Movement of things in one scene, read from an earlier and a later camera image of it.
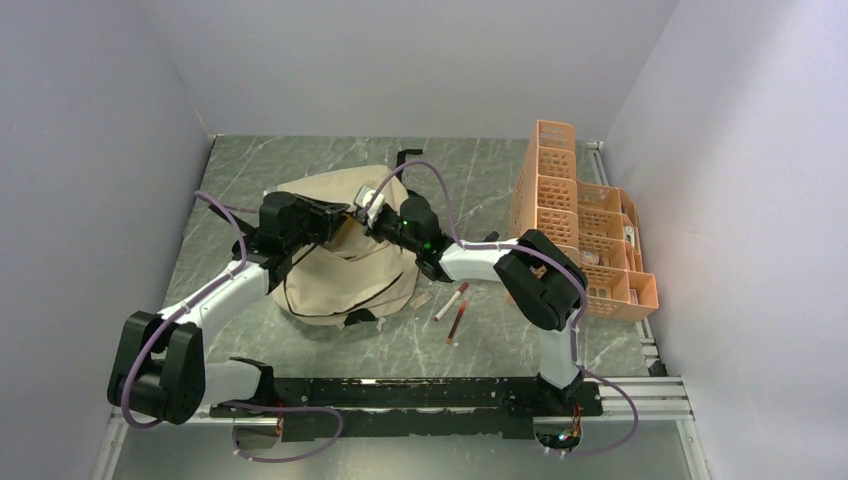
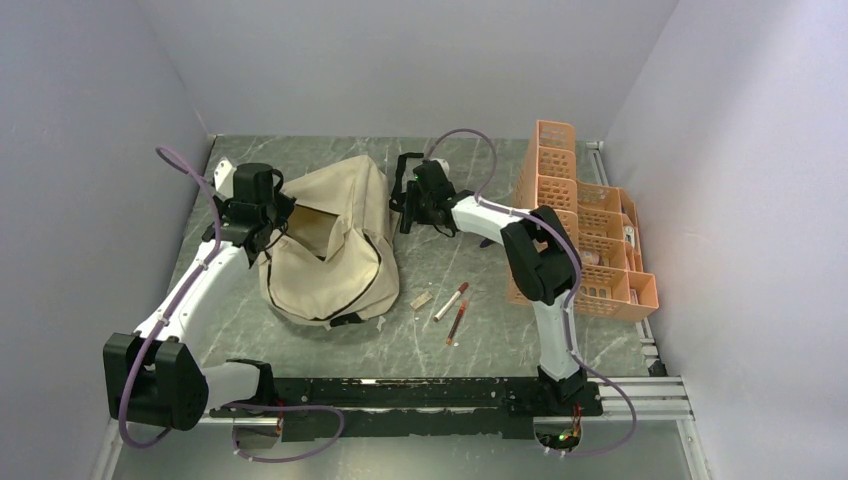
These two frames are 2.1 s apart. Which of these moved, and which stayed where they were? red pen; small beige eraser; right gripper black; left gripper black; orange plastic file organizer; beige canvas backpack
Moved: right gripper black; left gripper black
Stayed: small beige eraser; beige canvas backpack; orange plastic file organizer; red pen
